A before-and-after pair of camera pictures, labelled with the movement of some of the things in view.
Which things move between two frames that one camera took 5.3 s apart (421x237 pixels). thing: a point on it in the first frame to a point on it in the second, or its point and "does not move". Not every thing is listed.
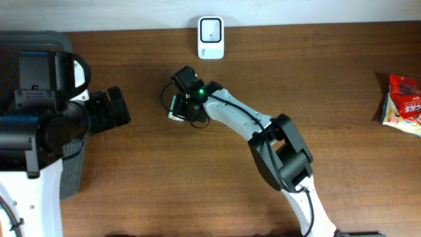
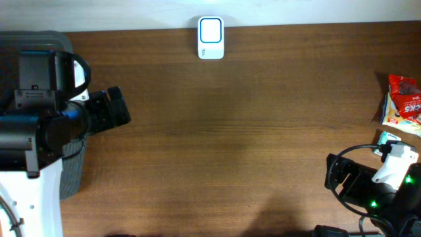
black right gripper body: [186, 109] to [377, 181]
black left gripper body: [101, 115] does not move
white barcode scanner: [210, 37] does not move
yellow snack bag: [390, 116] does not move
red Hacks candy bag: [406, 93] does not move
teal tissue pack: [172, 114] to [384, 137]
